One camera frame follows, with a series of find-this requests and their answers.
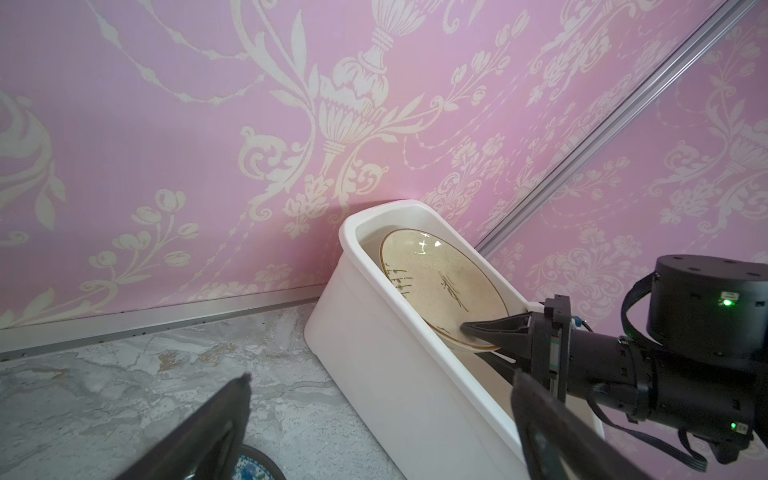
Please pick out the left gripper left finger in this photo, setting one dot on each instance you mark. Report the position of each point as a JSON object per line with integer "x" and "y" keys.
{"x": 206, "y": 445}

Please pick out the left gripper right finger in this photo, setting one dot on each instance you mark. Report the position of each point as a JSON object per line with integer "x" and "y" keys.
{"x": 557, "y": 444}

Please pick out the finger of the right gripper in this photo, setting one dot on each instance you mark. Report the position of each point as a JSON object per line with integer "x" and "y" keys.
{"x": 511, "y": 335}
{"x": 507, "y": 369}

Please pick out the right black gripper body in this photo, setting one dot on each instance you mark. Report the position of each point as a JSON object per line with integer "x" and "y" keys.
{"x": 614, "y": 372}

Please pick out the small teal patterned plate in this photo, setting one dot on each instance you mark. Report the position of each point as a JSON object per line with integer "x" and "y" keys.
{"x": 253, "y": 464}

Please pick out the cream plate with plant motif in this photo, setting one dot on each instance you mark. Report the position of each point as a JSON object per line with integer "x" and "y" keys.
{"x": 442, "y": 284}

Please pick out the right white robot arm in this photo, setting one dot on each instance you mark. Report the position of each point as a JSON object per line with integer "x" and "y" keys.
{"x": 697, "y": 370}

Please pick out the white plastic bin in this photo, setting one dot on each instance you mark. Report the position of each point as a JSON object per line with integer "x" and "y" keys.
{"x": 437, "y": 412}

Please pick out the aluminium right corner post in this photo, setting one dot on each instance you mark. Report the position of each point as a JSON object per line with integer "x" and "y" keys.
{"x": 728, "y": 15}

